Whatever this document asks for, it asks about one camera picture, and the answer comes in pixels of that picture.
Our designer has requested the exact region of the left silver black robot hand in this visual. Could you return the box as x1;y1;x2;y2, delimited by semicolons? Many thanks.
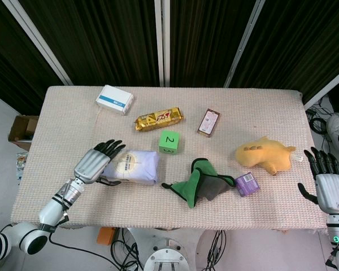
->
73;139;127;187

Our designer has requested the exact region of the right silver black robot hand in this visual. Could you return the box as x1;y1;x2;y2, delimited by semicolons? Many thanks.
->
297;147;339;213

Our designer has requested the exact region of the white lavender pouch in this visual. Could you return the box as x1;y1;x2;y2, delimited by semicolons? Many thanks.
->
101;150;160;186

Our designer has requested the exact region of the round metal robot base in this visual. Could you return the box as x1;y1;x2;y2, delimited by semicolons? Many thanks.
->
143;247;190;271

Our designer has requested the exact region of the white blue cardboard box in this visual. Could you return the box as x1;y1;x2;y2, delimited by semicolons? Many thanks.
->
95;84;134;115

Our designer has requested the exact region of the yellow plush toy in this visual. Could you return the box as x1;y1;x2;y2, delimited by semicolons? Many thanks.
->
234;136;304;176

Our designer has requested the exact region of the orange box under table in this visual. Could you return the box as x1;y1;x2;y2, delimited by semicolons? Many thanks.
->
97;226;116;246

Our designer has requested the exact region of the brown cardboard box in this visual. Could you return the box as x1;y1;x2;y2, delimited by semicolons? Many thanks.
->
7;115;39;152

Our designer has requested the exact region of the green foam number cube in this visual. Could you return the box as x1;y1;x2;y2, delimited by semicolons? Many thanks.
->
159;130;180;155

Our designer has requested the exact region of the purple small box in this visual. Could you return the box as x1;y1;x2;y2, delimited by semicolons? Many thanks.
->
234;172;261;197

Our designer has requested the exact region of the gold biscuit packet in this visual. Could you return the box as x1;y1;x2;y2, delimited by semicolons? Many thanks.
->
134;107;185;132

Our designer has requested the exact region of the beige woven table cover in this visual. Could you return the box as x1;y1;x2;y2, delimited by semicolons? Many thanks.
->
10;85;329;234

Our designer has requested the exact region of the green grey cloth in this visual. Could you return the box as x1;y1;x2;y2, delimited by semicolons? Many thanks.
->
161;158;237;209

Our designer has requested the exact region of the brown pink snack packet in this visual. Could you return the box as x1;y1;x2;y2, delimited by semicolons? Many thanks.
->
197;108;221;138

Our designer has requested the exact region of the white folding screen frame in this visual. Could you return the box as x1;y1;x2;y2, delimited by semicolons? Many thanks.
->
1;0;339;110

